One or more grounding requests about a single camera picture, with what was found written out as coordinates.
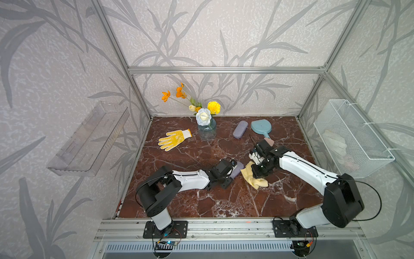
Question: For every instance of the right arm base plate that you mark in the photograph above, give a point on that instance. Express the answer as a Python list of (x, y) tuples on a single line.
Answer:
[(289, 229)]

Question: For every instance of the white wire mesh basket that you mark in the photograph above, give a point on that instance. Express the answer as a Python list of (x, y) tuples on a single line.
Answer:
[(354, 146)]

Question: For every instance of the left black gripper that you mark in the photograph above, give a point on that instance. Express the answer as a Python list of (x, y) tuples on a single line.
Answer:
[(228, 183)]

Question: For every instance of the yellow microfiber cloth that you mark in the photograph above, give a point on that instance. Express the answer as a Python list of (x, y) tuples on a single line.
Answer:
[(247, 174)]

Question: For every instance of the pink eyeglass case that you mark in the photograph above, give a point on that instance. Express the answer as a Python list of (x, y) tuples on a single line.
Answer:
[(269, 141)]

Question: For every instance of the clear acrylic wall shelf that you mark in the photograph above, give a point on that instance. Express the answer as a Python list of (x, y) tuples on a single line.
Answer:
[(84, 153)]

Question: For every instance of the glass vase with flowers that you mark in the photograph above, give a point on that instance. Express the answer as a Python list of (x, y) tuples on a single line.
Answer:
[(204, 114)]

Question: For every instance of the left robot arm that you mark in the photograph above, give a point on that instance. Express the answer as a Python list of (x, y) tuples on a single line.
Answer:
[(156, 193)]

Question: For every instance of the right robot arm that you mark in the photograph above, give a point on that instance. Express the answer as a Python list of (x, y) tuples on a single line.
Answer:
[(342, 201)]

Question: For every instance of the yellow work glove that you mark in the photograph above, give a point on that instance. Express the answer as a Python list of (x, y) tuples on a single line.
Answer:
[(173, 139)]

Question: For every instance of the teal hand mirror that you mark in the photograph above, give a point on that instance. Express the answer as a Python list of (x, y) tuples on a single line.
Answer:
[(262, 127)]

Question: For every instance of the lavender eyeglass case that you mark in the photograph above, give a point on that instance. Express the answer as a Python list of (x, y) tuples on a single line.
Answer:
[(237, 169), (240, 129)]

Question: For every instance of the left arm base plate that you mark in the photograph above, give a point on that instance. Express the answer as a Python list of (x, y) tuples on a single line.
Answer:
[(177, 229)]

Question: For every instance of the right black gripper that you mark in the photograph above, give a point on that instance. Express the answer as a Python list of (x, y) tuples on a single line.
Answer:
[(256, 172)]

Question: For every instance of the aluminium mounting rail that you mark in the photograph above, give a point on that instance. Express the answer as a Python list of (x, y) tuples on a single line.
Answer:
[(221, 229)]

